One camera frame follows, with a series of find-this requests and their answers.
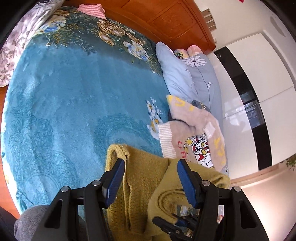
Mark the orange wooden headboard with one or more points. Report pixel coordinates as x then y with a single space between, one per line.
161 16

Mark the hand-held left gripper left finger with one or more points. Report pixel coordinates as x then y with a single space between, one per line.
113 184

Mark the white round ceiling fixture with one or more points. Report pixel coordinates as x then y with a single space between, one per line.
279 27

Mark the pink pillow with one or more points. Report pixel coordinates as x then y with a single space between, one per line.
193 50

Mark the white wardrobe with black band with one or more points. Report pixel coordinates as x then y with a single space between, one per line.
242 58

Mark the light blue daisy print duvet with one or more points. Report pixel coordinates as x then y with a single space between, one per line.
178 78

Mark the purple floral quilt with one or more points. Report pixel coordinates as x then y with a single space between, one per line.
20 39

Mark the pink folded cloth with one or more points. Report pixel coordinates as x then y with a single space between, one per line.
92 10

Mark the beige fuzzy cartoon print sweater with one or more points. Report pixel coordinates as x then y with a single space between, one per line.
196 120

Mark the brown wall panel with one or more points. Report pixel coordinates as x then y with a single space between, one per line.
205 12
212 23
214 27
209 18

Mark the floral print pillow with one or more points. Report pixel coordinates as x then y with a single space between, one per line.
180 54

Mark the green plant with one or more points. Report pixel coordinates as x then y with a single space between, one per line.
291 163

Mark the dark cloth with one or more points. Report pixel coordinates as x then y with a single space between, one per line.
7 224

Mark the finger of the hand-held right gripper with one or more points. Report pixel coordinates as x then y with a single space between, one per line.
185 219
166 226

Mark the person's grey trouser leg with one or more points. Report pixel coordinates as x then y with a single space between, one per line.
30 222

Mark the teal floral plush blanket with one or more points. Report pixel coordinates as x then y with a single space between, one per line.
69 104

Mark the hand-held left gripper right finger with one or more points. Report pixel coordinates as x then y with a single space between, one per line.
187 185

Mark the olive green knit sweater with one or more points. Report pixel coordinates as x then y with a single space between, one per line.
138 185

